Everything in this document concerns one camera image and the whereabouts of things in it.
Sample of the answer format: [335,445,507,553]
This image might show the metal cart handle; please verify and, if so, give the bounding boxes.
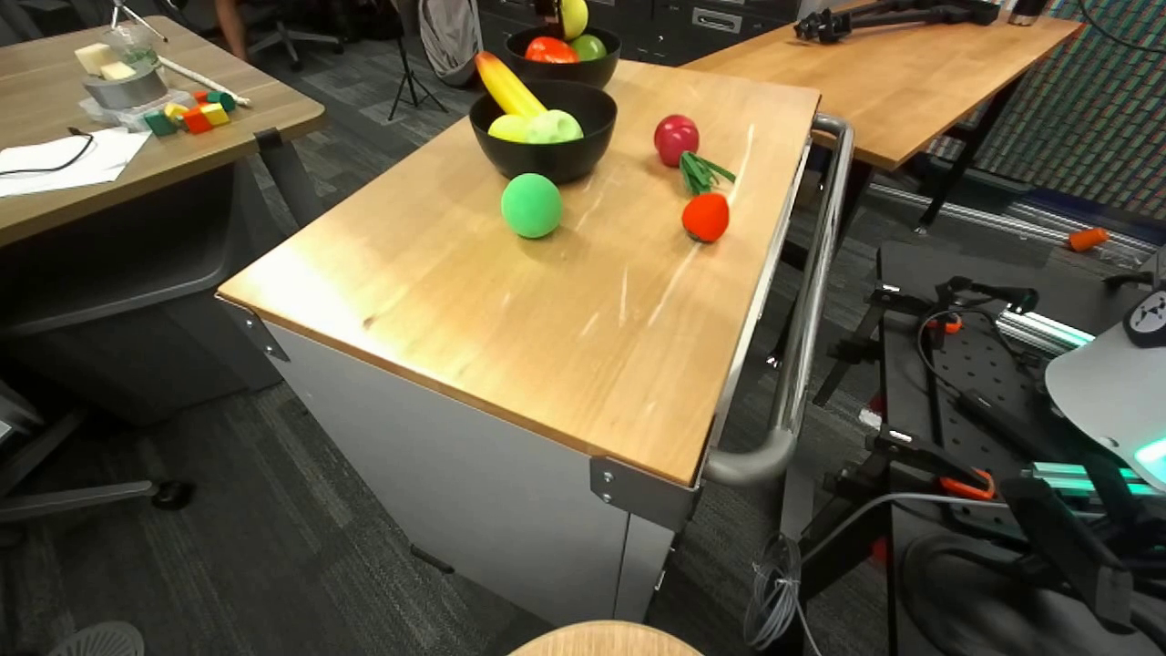
[703,116,853,489]

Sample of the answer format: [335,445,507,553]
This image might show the wooden office desk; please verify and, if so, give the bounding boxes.
[0,13,326,244]

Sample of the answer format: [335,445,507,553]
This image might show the red radish with greens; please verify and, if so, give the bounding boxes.
[651,111,733,194]

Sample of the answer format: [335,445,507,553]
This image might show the light green dimpled ball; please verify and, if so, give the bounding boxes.
[533,109,584,147]

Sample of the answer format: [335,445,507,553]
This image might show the black bowl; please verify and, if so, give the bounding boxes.
[470,86,616,181]
[507,29,618,86]

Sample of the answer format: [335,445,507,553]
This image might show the small red tomato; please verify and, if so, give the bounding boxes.
[683,194,729,244]

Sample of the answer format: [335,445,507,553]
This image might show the green pear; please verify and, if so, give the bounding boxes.
[572,31,610,63]

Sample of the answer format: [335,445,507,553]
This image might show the white cart cabinet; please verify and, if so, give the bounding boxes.
[250,321,689,619]

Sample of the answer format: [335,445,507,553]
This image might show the coloured toy blocks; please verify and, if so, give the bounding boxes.
[144,91,237,136]

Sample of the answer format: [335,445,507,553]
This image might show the orange handled clamp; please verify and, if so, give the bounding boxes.
[937,470,1000,501]

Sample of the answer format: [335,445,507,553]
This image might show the clear plastic container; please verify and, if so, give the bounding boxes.
[74,21,167,109]

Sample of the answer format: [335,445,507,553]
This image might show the yellow banana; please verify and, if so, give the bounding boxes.
[473,51,543,116]

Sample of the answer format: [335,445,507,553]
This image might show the large yellow ball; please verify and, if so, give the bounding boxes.
[556,0,590,38]

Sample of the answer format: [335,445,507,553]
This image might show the white papers on desk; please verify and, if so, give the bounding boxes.
[0,126,151,195]

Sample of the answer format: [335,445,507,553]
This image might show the far black bowl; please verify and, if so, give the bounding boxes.
[507,29,618,86]

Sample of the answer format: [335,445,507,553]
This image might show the small yellow lemon ball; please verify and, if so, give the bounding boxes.
[490,111,537,140]

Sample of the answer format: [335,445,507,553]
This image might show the dark green ball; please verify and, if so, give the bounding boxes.
[499,171,564,241]

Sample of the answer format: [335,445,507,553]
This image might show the round wooden stool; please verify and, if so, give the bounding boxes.
[512,619,703,656]

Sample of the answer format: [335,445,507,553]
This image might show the black tripod on table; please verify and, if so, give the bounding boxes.
[793,0,1000,43]

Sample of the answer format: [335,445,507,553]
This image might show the near black bowl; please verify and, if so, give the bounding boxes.
[470,86,616,181]

